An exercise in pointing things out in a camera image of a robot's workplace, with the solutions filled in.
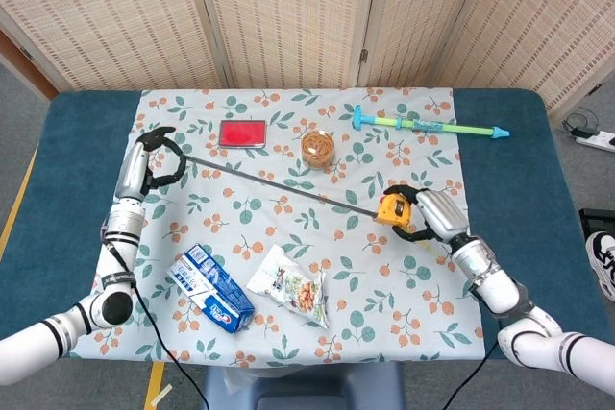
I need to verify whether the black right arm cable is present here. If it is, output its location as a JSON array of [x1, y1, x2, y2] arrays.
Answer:
[[443, 332, 502, 410]]

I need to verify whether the yellow tape measure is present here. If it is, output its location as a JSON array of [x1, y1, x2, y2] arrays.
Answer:
[[178, 153, 439, 257]]

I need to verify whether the white black sneaker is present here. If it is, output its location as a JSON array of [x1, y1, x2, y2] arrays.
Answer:
[[585, 230, 615, 302]]

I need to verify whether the clear jar of snacks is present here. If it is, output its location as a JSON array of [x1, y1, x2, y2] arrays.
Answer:
[[300, 130, 336, 172]]

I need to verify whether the floral print tablecloth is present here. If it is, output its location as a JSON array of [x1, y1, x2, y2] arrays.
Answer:
[[69, 87, 486, 369]]

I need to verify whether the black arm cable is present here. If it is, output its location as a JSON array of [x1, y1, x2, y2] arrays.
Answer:
[[443, 332, 502, 410], [106, 240, 211, 410]]

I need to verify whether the beige tape strip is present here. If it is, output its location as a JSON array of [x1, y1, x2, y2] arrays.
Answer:
[[150, 383, 173, 407]]

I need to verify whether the green blue toy water gun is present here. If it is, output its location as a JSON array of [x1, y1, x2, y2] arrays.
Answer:
[[352, 105, 511, 141]]

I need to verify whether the white power strip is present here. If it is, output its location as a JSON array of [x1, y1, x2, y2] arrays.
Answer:
[[575, 133, 615, 151]]

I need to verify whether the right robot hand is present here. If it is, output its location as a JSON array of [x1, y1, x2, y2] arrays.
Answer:
[[381, 183, 470, 245]]

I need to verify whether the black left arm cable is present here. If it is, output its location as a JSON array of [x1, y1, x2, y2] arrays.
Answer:
[[106, 240, 211, 410]]

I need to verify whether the red black flat case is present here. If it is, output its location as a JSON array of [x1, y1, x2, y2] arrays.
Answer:
[[218, 119, 268, 150]]

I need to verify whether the bamboo folding screen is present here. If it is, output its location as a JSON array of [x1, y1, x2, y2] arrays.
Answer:
[[0, 0, 615, 116]]

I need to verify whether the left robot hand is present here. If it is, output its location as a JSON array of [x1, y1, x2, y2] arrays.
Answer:
[[114, 126, 186, 203]]

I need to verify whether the brown wooden door frame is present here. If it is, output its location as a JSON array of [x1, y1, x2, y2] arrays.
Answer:
[[0, 29, 60, 100]]

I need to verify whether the blue toothpaste box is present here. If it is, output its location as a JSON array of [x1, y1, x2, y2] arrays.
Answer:
[[165, 243, 256, 336]]

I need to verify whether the white peanut snack bag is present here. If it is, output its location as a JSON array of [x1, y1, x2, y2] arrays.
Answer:
[[245, 244, 331, 330]]

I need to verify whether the black box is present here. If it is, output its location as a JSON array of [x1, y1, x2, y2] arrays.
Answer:
[[578, 207, 615, 238]]

